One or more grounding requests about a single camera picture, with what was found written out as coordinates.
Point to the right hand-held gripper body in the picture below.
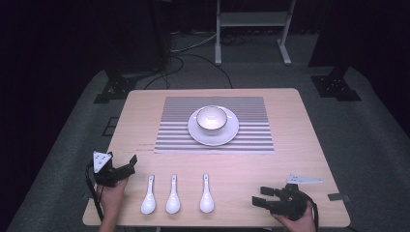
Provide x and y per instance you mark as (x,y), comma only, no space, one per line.
(291,201)

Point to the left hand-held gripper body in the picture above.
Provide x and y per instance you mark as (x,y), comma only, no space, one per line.
(104,174)

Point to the person's left hand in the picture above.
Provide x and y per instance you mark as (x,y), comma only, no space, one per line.
(112,195)

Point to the person's right hand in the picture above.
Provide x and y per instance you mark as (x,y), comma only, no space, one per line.
(304,224)

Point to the white ceramic spoon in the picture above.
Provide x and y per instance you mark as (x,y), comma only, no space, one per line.
(206,201)
(173,202)
(148,203)

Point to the black tape strip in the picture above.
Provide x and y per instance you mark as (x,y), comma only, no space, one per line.
(338,197)

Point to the striped grey placemat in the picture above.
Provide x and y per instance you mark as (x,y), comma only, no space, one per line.
(251,129)

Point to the black stand base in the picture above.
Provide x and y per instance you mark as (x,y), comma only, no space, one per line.
(117,87)
(335,87)

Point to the white round plate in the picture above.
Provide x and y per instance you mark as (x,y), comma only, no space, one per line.
(212,138)

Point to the white bowl with dark rim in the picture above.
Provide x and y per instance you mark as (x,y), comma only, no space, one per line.
(211,118)

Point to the white metal stand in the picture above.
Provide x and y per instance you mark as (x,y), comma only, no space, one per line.
(253,19)

